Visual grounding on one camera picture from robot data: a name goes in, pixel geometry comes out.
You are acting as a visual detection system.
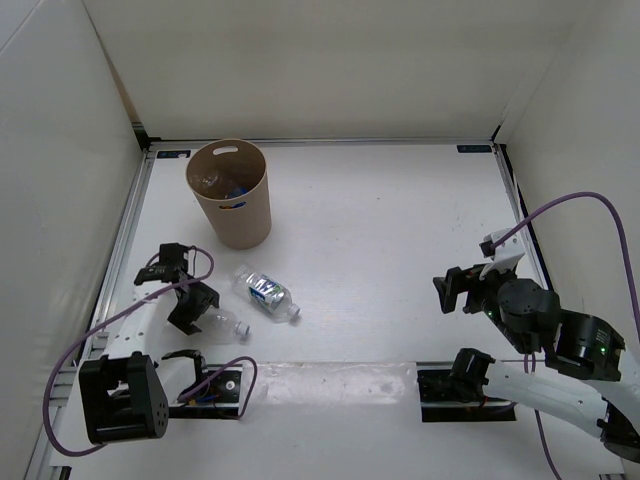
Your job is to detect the tan cylindrical waste bin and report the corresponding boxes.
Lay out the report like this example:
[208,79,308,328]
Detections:
[185,139,272,250]

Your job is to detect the blue corner sticker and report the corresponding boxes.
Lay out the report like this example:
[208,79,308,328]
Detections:
[156,150,191,159]
[456,144,493,154]

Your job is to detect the green blue label bottle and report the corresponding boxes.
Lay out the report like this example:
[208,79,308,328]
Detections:
[232,264,300,322]

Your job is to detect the clear unlabelled plastic bottle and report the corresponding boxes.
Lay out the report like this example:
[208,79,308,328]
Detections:
[196,307,251,344]

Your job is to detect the left blue corner sticker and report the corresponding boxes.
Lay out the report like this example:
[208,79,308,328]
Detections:
[156,150,191,159]

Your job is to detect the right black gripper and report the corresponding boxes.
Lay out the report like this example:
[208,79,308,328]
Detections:
[432,256,531,353]

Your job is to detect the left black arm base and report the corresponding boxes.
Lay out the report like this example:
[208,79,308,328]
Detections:
[169,365,243,420]

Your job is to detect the right aluminium frame rail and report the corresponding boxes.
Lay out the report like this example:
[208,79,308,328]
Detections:
[493,143,554,291]

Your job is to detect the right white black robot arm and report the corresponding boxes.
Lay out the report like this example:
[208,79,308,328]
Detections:
[433,265,639,462]

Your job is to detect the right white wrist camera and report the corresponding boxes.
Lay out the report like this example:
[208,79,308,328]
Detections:
[480,229,525,280]

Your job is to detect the left aluminium frame rail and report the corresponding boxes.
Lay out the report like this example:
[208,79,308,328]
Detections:
[88,149,154,329]

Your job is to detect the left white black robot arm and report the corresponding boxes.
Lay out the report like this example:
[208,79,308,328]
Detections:
[79,243,220,446]

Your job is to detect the aluminium frame rail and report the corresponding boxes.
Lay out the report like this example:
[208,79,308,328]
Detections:
[88,149,154,329]
[493,143,554,291]

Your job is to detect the right blue corner sticker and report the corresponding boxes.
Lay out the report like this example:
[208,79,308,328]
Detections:
[456,144,493,154]

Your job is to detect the blue label plastic bottle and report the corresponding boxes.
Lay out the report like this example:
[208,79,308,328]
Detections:
[192,169,249,207]

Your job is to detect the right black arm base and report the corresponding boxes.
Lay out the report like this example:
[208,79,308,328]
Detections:
[417,369,516,423]

